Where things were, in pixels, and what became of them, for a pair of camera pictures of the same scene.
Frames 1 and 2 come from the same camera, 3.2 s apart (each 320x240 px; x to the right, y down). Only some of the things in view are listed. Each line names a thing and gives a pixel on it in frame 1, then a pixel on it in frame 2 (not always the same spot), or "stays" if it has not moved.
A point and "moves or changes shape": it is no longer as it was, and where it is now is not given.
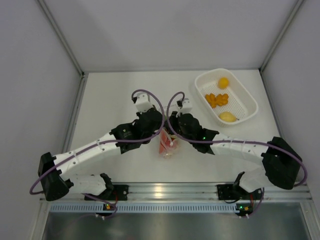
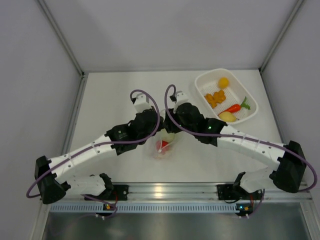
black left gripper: [159, 126] stays
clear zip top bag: [168, 144] moves or changes shape
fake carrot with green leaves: [163, 145] -> [236, 107]
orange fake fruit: [220, 99] moves or changes shape
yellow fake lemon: [223, 82] stays
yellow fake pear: [228, 116] stays
